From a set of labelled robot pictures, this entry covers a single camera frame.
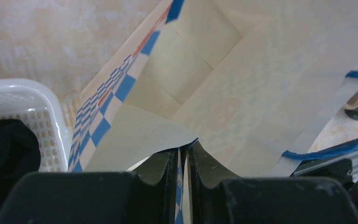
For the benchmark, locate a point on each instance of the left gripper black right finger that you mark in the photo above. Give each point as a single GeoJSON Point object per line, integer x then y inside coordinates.
{"type": "Point", "coordinates": [218, 196]}

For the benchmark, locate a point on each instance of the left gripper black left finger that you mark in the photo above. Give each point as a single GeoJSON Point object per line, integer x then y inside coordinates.
{"type": "Point", "coordinates": [143, 196]}

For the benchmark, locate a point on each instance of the paper bag blue checkered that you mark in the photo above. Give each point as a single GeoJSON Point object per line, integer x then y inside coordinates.
{"type": "Point", "coordinates": [247, 79]}

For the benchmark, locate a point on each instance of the black cloth in basket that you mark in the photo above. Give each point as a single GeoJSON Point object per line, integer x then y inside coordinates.
{"type": "Point", "coordinates": [19, 154]}

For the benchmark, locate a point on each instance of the white plastic basket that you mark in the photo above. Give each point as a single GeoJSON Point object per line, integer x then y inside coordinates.
{"type": "Point", "coordinates": [40, 110]}

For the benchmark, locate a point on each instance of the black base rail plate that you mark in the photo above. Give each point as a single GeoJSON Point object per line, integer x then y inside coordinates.
{"type": "Point", "coordinates": [341, 170]}

